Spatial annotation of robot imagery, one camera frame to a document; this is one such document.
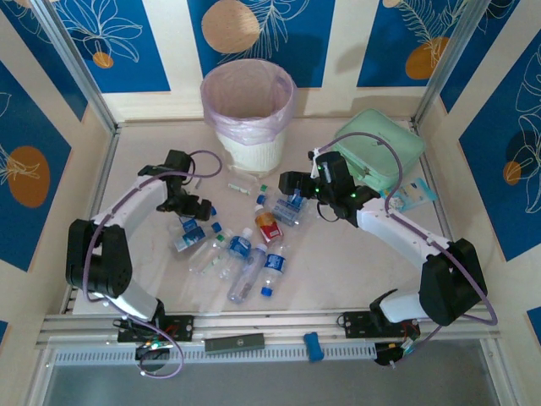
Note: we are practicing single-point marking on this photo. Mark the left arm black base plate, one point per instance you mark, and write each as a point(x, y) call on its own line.
point(181, 327)

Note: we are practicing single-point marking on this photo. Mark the white ribbed waste bin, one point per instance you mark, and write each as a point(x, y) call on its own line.
point(253, 154)

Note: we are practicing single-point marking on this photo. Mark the red orange label bottle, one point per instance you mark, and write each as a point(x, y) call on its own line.
point(267, 228)

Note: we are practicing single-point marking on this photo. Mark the clear bottle green band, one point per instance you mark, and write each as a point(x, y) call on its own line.
point(263, 187)

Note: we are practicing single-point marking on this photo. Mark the blue label bottle white cap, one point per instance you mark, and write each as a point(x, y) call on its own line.
point(239, 246)
point(297, 198)

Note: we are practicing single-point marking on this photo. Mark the aluminium cross rail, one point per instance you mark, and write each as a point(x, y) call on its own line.
point(274, 323)

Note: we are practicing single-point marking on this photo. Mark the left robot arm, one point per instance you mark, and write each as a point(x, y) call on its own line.
point(97, 262)

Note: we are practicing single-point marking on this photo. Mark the pale blue label bottle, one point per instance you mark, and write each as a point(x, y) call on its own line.
point(190, 241)

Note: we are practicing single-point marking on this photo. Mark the aluminium side rail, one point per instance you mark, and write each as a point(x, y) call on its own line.
point(431, 177)
point(103, 182)

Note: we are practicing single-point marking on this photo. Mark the mint green zip pouch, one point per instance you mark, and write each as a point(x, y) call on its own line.
point(380, 148)

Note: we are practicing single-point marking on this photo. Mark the grey metal panel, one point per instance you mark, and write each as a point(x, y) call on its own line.
point(270, 387)

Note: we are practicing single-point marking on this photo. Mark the aluminium frame post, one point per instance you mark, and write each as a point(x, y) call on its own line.
point(76, 67)
point(448, 63)

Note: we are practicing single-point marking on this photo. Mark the blue white wipes packet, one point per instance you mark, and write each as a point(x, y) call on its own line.
point(412, 194)

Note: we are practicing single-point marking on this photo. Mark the dark grey flat device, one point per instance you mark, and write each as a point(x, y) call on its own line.
point(234, 342)

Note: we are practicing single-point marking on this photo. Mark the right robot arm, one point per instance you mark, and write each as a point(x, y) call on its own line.
point(448, 279)

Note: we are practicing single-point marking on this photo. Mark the tall clear bottle white cap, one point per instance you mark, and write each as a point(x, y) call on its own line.
point(247, 275)

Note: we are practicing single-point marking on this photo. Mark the small clear bottle green label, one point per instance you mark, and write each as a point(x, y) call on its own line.
point(238, 188)

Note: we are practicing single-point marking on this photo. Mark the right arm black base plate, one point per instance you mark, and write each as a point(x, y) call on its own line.
point(357, 325)

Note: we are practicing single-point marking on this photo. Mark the pink plastic bin liner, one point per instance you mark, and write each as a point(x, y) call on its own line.
point(249, 91)

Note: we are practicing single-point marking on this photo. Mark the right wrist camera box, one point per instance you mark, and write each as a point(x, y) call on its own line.
point(313, 158)

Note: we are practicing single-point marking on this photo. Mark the clear bottle green white label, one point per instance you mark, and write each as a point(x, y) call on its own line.
point(205, 256)

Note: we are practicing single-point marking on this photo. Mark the blue bone-shaped object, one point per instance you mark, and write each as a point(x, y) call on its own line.
point(313, 347)

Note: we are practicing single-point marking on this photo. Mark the soda water bottle blue cap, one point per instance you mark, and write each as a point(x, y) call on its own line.
point(284, 211)

